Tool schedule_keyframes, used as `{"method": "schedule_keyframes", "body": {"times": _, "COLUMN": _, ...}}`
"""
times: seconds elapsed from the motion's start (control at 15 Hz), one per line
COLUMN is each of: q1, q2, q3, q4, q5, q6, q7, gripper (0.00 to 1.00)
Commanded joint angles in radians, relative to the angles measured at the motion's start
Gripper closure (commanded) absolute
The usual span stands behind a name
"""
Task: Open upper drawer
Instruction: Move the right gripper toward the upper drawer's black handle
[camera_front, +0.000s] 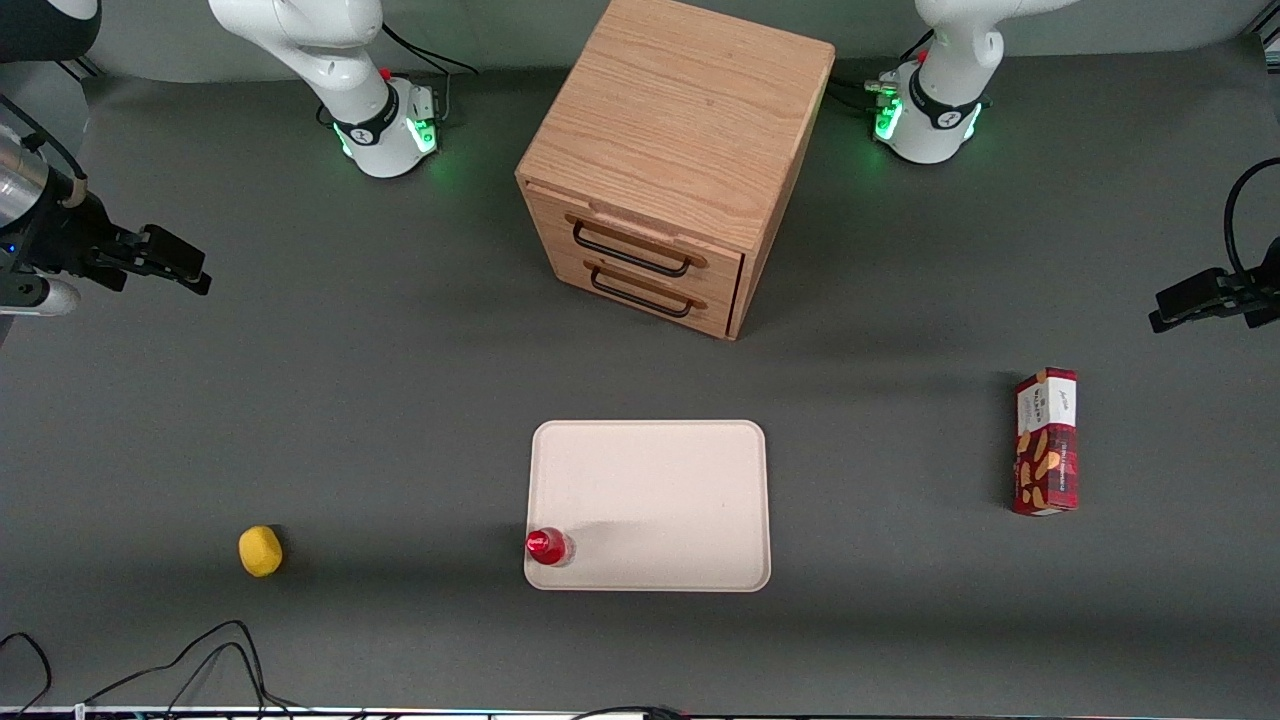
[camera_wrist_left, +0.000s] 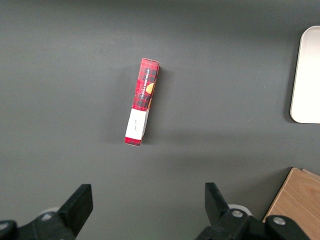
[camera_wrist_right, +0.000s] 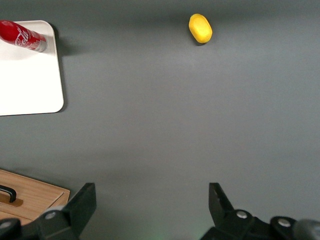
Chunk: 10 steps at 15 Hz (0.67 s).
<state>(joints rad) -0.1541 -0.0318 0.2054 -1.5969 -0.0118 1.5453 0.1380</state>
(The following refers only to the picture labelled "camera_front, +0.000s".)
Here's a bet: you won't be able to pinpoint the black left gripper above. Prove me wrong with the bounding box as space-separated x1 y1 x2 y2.
1148 236 1280 334

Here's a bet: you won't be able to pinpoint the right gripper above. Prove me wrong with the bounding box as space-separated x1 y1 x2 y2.
0 185 214 319

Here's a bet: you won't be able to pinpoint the long black metal drawer handle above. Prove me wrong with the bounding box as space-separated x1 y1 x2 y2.
571 218 694 279

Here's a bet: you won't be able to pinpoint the wooden drawer with longer handle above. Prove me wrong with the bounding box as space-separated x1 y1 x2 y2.
525 183 747 301

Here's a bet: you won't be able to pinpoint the wooden drawer cabinet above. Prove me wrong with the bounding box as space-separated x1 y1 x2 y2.
515 0 837 342

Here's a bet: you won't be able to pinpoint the red snack box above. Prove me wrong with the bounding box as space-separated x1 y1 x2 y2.
1010 367 1081 518

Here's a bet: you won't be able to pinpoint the yellow lemon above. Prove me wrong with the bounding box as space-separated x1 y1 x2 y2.
238 525 284 579

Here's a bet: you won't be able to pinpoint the red-capped small bottle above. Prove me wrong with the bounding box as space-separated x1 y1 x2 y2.
526 527 577 569

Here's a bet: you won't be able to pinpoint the beige plastic tray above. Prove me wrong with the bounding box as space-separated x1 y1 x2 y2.
524 419 772 593

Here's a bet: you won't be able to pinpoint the black looped cable of left arm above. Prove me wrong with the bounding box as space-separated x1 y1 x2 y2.
1224 157 1280 277

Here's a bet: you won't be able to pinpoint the black wrist cable of right arm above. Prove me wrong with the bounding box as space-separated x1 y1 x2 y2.
0 93 89 209

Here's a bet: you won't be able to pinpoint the black cable at right arm base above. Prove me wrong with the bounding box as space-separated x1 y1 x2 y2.
380 22 480 127

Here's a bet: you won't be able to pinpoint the black cable long double run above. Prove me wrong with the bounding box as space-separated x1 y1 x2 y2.
78 619 301 717

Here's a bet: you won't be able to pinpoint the black cables at left arm base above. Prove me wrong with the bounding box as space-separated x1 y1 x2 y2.
826 30 937 117

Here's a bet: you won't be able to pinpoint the black cable small loop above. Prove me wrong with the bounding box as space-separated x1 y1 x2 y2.
0 631 53 717

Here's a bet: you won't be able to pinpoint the short black metal drawer handle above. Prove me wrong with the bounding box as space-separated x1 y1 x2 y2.
589 265 697 320

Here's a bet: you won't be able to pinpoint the wooden drawer with shorter handle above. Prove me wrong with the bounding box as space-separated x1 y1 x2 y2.
545 235 743 340

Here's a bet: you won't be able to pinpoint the black cable at table edge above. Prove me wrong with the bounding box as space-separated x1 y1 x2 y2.
568 704 693 720

